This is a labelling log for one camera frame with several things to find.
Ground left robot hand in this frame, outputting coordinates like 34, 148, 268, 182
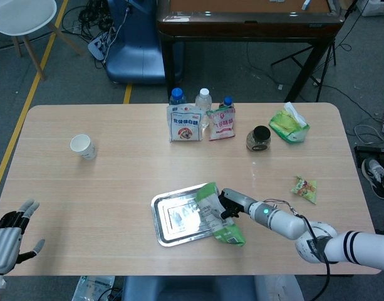
0, 198, 46, 275

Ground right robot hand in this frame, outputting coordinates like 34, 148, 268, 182
217, 187, 256, 221

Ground green white pouch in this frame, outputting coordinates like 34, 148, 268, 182
195, 181, 247, 248

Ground silver metal tray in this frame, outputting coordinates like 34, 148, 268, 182
150, 184, 230, 248

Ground white bag pink print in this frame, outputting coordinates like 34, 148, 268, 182
206, 106, 236, 142

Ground white sugar bag blue print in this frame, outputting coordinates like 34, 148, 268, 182
166, 103, 202, 144

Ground clear plastic bag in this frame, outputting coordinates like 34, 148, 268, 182
73, 275, 116, 301

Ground glass jar black lid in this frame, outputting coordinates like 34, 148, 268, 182
246, 125, 272, 153

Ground small green snack packet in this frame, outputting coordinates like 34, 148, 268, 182
289, 175, 318, 205

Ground green tissue pack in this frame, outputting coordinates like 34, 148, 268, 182
269, 102, 311, 145

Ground white cap water bottle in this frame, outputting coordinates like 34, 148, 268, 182
194, 88, 212, 129

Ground blue white robot torso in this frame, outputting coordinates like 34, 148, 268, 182
122, 275, 302, 301

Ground large blue cap water bottle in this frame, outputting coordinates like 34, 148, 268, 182
169, 87, 187, 107

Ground white paper cup stack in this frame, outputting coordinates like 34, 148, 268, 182
69, 134, 98, 161

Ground black sneaker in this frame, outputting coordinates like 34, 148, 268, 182
361, 157, 384, 200

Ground black flat case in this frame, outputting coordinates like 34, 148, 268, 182
354, 144, 384, 172

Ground black tripod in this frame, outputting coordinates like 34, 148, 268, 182
271, 37, 338, 87

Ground brown mahjong table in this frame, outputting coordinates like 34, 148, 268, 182
156, 0, 343, 103

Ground blue machine base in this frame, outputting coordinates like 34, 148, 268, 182
104, 0, 184, 85

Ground white power strip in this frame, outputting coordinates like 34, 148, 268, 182
87, 31, 116, 62

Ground white chair wooden legs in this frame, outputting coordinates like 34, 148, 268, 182
0, 0, 86, 81

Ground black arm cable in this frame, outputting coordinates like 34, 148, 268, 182
262, 199, 333, 301

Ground black floor cables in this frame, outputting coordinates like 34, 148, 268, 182
61, 0, 117, 41

